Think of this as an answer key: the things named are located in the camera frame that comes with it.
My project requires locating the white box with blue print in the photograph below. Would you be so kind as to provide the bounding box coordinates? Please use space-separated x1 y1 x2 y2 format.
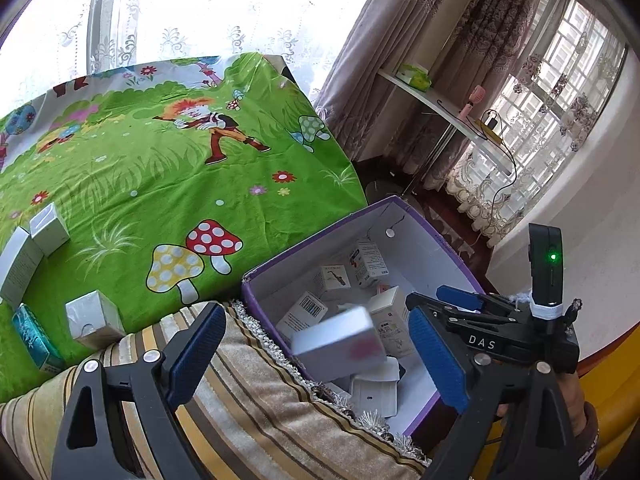
276 292 329 344

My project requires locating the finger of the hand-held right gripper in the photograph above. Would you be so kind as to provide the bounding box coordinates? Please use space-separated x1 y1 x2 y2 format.
436 284 486 312
405 292 482 331

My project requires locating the white box with circle mark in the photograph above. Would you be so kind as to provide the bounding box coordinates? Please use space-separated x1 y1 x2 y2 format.
65 290 126 351

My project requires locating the large cream cardboard box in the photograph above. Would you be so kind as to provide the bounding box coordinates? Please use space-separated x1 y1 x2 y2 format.
367 286 417 359

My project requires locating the tall white box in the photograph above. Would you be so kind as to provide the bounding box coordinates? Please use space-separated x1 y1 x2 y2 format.
0 226 45 307

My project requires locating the small plain white box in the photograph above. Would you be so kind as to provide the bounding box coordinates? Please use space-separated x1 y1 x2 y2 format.
29 202 71 257

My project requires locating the person's right hand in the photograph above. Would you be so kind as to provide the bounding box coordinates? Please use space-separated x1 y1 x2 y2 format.
492 372 587 442

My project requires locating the white wall shelf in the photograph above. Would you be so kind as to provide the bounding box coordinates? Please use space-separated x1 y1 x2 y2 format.
377 69 507 201

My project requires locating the sheer lace window curtain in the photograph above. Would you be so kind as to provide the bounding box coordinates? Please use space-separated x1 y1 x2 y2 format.
0 0 372 107

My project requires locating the person's right forearm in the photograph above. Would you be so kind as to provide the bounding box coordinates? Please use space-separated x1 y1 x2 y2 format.
562 402 602 480

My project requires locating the lace curtain with scalloped hem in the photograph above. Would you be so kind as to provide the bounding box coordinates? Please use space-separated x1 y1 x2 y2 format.
444 0 627 249

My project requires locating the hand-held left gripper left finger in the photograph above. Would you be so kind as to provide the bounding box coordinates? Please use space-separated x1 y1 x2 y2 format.
50 302 228 480

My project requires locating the purple cardboard box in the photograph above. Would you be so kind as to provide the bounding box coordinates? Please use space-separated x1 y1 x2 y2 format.
241 196 489 439

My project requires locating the yellow charger device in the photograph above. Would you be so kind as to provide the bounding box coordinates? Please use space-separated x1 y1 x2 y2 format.
480 112 504 144

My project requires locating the white box with red label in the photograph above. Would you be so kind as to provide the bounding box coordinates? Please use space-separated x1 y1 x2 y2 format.
348 241 391 289

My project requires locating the teal patterned box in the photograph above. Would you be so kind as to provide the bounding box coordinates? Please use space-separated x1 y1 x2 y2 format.
11 304 67 374

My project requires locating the pink handheld device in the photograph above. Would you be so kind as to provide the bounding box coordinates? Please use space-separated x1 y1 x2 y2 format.
459 85 487 119

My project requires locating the green cartoon printed blanket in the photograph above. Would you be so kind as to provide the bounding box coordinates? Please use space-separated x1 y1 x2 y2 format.
0 52 381 404

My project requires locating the black power cable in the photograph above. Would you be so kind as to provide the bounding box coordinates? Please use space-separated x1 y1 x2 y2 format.
435 100 519 241

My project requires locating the white box with pink label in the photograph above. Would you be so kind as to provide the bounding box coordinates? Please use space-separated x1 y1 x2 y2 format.
291 306 389 384

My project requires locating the small white box black drawing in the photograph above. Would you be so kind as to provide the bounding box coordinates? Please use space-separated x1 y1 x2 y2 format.
320 263 351 294

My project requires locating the green tissue pack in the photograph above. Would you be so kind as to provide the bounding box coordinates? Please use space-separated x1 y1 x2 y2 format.
397 63 432 92

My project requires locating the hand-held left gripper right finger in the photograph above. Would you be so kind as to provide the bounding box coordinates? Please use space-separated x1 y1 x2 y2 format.
407 307 572 480

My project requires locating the striped cushion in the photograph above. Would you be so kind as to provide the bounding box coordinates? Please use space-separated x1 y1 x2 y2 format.
0 300 432 480

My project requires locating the heavy patterned mauve curtain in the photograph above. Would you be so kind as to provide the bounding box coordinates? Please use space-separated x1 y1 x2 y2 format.
312 0 552 197

